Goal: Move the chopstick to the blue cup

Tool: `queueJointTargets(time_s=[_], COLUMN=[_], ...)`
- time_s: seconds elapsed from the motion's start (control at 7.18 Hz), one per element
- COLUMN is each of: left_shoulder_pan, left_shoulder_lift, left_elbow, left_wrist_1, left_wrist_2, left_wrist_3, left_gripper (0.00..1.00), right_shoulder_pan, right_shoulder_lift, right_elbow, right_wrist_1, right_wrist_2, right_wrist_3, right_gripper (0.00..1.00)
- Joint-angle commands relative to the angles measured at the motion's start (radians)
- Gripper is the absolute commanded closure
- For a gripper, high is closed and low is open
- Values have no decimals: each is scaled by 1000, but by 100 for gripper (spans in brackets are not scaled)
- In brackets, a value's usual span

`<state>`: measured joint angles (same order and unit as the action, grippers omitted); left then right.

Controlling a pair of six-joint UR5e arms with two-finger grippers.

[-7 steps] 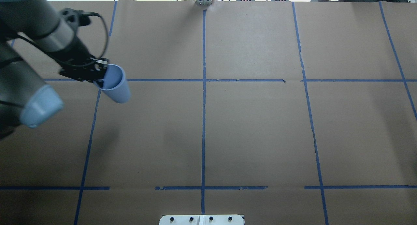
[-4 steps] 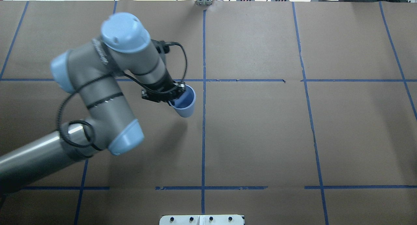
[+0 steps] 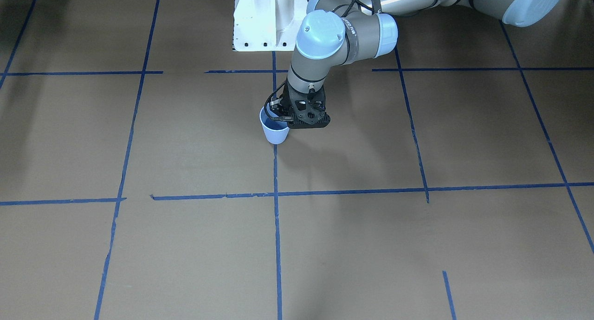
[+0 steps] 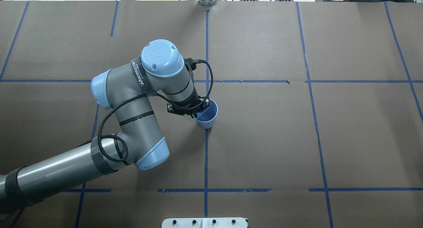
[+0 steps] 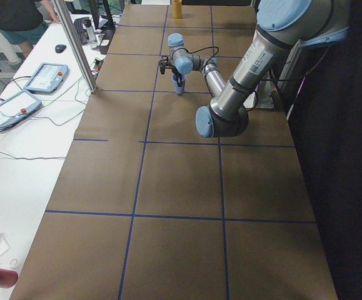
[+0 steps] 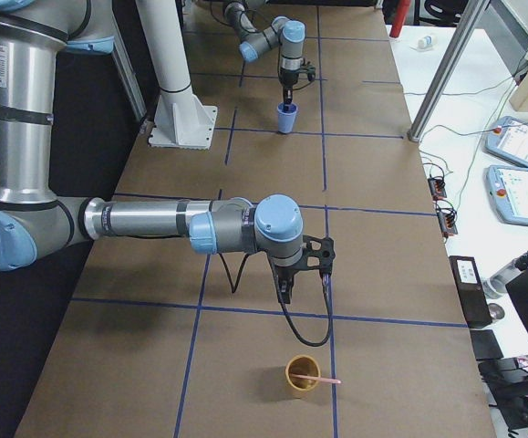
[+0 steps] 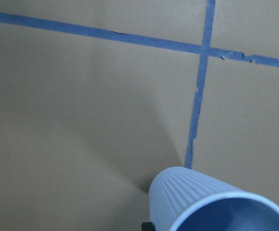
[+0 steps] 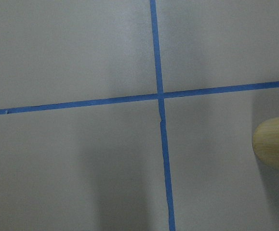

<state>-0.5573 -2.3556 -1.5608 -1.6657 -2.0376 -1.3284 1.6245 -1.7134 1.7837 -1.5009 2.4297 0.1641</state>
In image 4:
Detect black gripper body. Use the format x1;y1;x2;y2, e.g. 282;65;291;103
167;96;211;118

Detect blue ribbed paper cup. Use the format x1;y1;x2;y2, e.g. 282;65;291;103
194;99;219;129

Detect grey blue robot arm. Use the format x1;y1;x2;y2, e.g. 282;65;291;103
1;39;213;219

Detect blue tape strip lengthwise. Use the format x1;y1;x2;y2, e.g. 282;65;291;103
204;10;210;218

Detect white plate with black knobs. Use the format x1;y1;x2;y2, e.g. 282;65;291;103
161;217;249;228

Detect blue tape strip crosswise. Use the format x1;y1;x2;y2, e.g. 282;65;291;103
1;79;423;84

